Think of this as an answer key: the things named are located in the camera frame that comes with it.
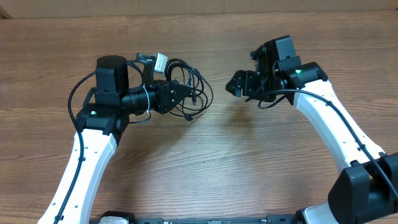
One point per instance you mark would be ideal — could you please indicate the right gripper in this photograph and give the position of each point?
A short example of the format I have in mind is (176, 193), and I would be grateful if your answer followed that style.
(243, 82)

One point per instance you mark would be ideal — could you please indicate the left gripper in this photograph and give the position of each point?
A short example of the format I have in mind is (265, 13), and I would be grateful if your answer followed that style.
(165, 101)

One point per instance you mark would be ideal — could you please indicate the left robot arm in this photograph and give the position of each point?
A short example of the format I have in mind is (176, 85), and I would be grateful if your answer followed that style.
(123, 87)

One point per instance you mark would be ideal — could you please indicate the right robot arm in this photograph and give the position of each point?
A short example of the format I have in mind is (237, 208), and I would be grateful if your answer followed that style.
(366, 187)

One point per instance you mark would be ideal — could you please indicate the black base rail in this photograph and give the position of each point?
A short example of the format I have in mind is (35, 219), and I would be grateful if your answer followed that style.
(126, 217)

